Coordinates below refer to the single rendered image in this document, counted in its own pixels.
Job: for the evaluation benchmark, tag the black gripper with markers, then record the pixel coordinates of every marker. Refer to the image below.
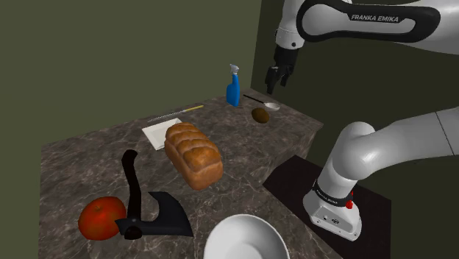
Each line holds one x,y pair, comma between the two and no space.
285,57

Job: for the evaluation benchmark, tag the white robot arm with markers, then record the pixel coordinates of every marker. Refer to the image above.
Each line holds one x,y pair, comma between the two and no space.
362,150

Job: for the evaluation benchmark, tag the brown kiwi fruit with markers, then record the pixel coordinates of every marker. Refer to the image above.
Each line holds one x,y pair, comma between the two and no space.
260,115

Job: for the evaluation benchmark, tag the blue spray bottle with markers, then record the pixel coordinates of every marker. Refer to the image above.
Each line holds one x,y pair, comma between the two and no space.
233,91

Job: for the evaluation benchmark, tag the dark robot stand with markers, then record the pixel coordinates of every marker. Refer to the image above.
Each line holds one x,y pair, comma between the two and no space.
294,177

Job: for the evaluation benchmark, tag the brown bread loaf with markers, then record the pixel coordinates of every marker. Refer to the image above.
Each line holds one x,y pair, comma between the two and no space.
193,156

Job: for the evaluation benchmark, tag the white square plate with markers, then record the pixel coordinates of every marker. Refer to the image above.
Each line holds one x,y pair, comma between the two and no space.
155,133

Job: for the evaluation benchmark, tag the white bowl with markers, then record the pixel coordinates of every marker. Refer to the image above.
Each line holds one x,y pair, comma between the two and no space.
245,238

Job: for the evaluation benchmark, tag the black hatchet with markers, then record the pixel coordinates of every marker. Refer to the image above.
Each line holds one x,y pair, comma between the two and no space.
157,215

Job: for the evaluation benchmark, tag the red apple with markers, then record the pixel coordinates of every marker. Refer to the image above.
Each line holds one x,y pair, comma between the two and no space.
98,217

